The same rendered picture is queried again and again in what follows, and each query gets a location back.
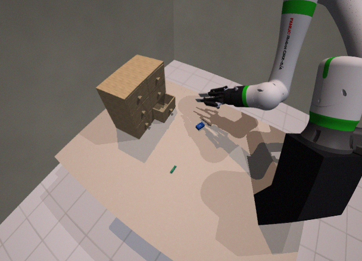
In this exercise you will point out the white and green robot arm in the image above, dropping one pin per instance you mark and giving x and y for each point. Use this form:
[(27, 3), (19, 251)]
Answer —
[(336, 105)]

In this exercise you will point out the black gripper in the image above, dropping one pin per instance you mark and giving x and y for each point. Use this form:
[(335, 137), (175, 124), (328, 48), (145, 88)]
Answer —
[(217, 97)]

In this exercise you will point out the small brown wooden chest of drawers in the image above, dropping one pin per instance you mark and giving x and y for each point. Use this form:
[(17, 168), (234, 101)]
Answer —
[(115, 89)]

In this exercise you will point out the brown wooden drawer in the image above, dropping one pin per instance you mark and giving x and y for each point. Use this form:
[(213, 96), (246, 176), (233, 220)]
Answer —
[(141, 111), (137, 96), (155, 78), (141, 128), (157, 93), (163, 108)]

